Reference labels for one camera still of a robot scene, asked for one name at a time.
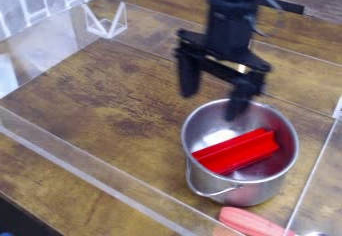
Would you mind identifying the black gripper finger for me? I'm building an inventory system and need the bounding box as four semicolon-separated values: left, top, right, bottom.
224;79;264;121
177;54;200;98

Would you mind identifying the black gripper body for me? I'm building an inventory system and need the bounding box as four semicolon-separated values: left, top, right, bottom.
175;29;271;84

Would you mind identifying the red plastic block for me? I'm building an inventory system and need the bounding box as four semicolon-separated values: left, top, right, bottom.
192;128;279;175

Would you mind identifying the silver metal pot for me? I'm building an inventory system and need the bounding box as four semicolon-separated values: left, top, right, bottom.
180;99;299;206

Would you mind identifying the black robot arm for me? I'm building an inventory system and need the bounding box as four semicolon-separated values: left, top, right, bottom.
175;0;271;120

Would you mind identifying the clear acrylic right barrier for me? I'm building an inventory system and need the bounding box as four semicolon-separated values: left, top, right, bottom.
286;97;342;236

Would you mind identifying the clear acrylic barrier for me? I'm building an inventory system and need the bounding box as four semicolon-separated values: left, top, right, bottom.
0;106;244;236
286;97;342;236

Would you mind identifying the clear acrylic front barrier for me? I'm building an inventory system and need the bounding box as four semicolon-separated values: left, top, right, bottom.
0;106;244;236

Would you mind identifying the black wall strip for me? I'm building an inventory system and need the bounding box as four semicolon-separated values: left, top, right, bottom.
272;0;304;15

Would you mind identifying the orange handled tool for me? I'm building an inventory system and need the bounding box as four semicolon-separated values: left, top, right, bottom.
219;207;298;236

